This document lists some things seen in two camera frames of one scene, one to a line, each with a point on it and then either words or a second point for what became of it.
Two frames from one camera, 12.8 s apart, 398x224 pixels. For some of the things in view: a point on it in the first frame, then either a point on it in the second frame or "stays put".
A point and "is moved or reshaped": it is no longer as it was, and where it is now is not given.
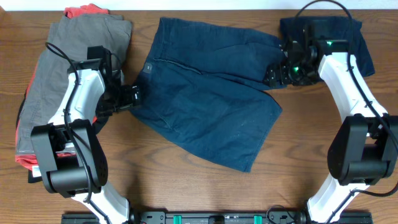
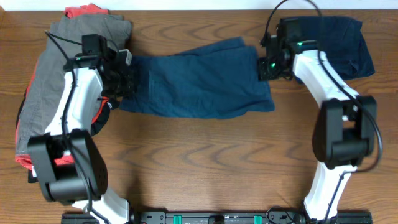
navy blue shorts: (203, 88) is moved or reshaped
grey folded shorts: (47, 84) stays put
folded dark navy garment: (308, 30) stays put
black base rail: (221, 218) stays put
